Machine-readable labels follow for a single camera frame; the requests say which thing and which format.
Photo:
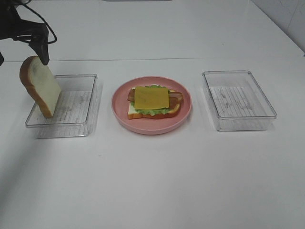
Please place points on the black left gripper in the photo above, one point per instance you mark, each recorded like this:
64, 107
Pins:
13, 26

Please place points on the bread slice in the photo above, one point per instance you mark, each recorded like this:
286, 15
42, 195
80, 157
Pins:
40, 84
133, 113

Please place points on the yellow cheese slice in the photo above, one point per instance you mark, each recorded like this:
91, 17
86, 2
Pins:
150, 98

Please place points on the green lettuce leaf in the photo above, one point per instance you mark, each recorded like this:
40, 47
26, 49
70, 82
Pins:
150, 100

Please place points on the bacon strip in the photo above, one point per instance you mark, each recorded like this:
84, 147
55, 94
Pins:
177, 95
172, 101

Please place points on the left clear plastic tray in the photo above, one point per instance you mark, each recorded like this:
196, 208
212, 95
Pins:
76, 111

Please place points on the clear plastic tray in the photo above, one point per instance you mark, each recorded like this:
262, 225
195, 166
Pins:
236, 101
76, 111

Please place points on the pink round plate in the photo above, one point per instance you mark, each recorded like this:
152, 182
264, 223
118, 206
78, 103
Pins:
148, 126

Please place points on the right clear plastic tray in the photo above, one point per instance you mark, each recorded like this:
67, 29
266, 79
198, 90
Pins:
236, 101

